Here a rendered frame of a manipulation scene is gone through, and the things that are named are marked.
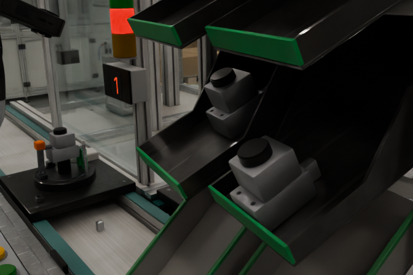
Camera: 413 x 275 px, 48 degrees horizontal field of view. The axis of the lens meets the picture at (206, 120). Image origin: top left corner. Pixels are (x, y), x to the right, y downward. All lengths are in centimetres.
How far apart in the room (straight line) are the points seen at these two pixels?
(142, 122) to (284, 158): 67
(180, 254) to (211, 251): 6
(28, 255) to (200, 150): 43
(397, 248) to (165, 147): 30
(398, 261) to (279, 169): 15
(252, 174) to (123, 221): 67
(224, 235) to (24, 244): 44
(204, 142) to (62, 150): 57
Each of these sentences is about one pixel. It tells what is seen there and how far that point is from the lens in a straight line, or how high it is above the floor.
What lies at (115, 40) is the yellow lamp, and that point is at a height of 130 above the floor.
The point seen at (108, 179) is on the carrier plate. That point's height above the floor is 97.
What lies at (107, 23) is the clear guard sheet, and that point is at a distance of 113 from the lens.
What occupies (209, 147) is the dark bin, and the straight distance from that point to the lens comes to 55.
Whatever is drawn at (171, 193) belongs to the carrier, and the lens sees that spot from 101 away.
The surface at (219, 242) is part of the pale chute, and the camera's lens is 62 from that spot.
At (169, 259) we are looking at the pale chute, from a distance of 67.
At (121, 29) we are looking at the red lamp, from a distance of 97.
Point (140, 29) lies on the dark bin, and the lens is 53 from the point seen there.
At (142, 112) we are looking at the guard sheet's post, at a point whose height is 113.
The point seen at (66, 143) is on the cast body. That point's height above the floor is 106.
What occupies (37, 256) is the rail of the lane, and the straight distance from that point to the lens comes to 88.
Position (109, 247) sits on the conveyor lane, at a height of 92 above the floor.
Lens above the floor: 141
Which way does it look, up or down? 17 degrees down
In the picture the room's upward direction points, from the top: 1 degrees counter-clockwise
